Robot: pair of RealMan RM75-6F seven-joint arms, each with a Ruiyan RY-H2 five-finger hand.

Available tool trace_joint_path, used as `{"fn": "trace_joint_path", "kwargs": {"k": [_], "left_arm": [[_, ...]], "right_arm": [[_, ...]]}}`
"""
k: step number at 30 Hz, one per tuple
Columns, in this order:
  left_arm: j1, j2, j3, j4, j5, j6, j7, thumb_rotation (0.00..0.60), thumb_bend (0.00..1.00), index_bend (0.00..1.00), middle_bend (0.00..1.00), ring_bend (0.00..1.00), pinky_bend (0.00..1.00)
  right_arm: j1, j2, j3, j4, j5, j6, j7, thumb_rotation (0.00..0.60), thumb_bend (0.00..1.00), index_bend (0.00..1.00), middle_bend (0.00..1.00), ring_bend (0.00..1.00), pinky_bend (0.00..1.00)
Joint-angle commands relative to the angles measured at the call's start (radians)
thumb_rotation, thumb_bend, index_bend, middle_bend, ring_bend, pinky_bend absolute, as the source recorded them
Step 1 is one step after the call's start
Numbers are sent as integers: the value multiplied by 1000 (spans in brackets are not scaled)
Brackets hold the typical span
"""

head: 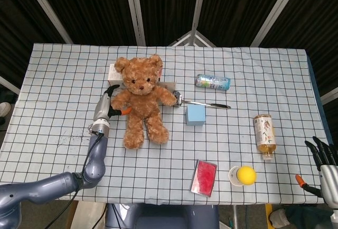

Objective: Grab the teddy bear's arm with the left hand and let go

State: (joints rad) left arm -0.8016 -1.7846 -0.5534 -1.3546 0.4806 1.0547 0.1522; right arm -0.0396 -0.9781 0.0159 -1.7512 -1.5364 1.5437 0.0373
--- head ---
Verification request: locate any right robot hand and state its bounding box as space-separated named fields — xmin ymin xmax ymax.
xmin=295 ymin=135 xmax=338 ymax=208

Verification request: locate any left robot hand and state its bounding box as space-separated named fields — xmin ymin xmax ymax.
xmin=92 ymin=84 xmax=132 ymax=124

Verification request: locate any brown plush teddy bear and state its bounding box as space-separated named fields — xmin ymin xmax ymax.
xmin=110 ymin=53 xmax=177 ymax=150

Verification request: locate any white carton box red print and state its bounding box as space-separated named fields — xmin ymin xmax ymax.
xmin=108 ymin=63 xmax=177 ymax=88

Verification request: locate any dark trouser leg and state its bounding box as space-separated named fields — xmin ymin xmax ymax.
xmin=285 ymin=205 xmax=335 ymax=229

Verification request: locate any white shoe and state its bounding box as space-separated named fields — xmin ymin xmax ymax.
xmin=268 ymin=208 xmax=291 ymax=228
xmin=0 ymin=102 xmax=12 ymax=118

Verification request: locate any yellow ball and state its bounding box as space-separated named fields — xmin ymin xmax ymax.
xmin=237 ymin=165 xmax=257 ymax=187

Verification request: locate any light blue foam cube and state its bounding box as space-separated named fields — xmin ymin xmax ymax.
xmin=185 ymin=104 xmax=206 ymax=126

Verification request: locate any white paper cup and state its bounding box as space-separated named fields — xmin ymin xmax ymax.
xmin=228 ymin=165 xmax=246 ymax=187

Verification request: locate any white checked tablecloth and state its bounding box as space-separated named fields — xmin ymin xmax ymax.
xmin=0 ymin=42 xmax=327 ymax=206

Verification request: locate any beige cardboard box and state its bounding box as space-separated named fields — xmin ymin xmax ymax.
xmin=64 ymin=201 xmax=106 ymax=229

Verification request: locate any blue drink can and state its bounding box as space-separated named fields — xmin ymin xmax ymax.
xmin=195 ymin=74 xmax=232 ymax=91

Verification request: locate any red tin box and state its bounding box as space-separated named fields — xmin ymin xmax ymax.
xmin=189 ymin=159 xmax=218 ymax=197

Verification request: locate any grey robot torso base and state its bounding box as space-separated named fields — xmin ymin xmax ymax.
xmin=105 ymin=204 xmax=220 ymax=229

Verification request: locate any metal spoon black handle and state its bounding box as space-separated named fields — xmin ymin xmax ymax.
xmin=173 ymin=90 xmax=232 ymax=110

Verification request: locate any white metal side rail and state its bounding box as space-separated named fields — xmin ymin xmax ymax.
xmin=321 ymin=87 xmax=338 ymax=105
xmin=0 ymin=75 xmax=21 ymax=95

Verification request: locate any white metal frame post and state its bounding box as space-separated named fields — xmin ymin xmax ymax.
xmin=250 ymin=0 xmax=302 ymax=47
xmin=20 ymin=0 xmax=74 ymax=44
xmin=123 ymin=0 xmax=146 ymax=46
xmin=190 ymin=0 xmax=209 ymax=33

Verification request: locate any white triangular frame brace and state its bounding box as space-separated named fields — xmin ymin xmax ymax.
xmin=168 ymin=30 xmax=217 ymax=47

